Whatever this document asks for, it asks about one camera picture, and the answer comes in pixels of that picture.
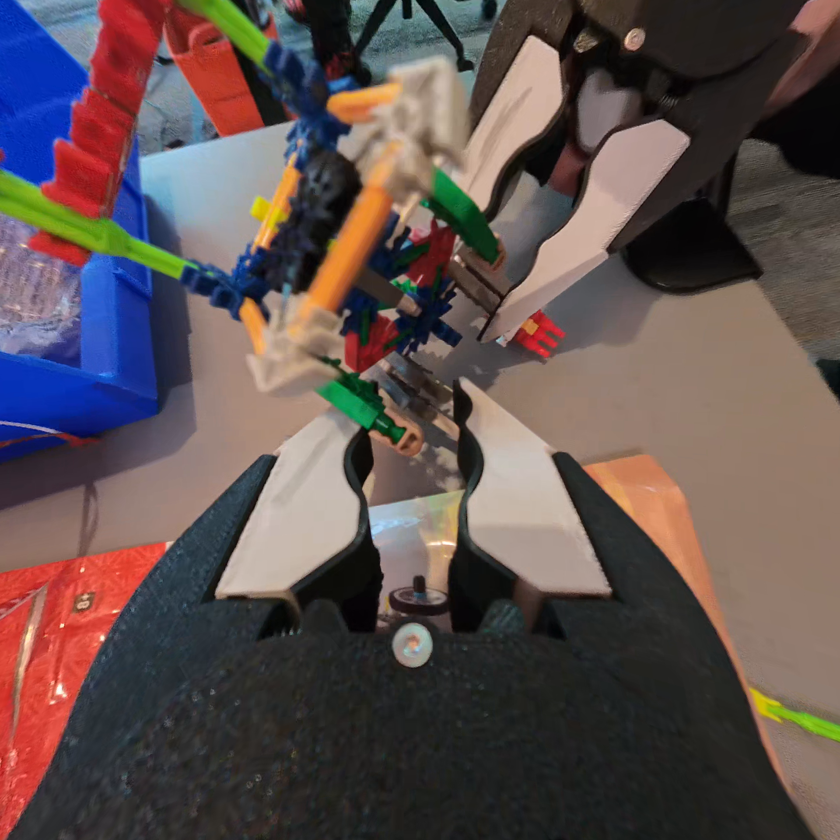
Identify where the grey fan connector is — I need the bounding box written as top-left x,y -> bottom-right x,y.
246,296 -> 344,397
367,56 -> 471,198

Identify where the black tripod stand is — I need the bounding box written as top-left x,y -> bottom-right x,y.
355,0 -> 475,73

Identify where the clear plastic bag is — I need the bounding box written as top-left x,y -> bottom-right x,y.
0,216 -> 83,366

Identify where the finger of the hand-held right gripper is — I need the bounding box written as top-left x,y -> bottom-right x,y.
459,34 -> 568,218
476,118 -> 692,344

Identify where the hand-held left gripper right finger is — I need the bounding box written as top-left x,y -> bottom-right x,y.
452,377 -> 612,598

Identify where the person's right hand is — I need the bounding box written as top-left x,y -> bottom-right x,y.
760,0 -> 840,122

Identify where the printed toy packaging bag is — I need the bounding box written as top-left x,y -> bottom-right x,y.
0,454 -> 790,840

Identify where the black snowflake connector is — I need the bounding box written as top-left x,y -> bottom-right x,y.
274,149 -> 362,293

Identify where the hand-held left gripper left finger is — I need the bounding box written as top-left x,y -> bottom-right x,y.
216,413 -> 375,600

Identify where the blue storage bin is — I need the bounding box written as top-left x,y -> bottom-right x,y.
0,0 -> 163,462

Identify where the lime green rod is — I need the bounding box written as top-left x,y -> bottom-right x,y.
750,686 -> 840,746

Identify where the colourful construction toy model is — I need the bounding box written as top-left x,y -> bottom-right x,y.
0,0 -> 564,462

